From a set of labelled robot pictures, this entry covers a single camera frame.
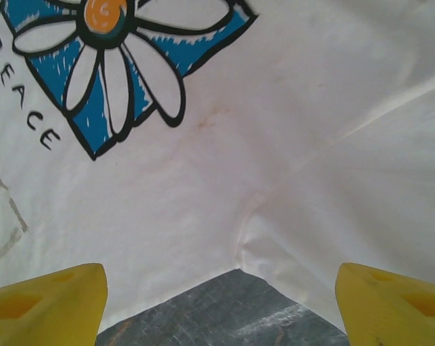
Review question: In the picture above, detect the white printed t-shirt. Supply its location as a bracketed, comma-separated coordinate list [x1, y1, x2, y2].
[0, 0, 435, 338]

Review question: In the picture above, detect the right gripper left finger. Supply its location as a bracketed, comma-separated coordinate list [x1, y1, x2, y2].
[0, 263, 108, 346]

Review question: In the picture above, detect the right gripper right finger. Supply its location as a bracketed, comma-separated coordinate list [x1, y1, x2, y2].
[334, 262, 435, 346]

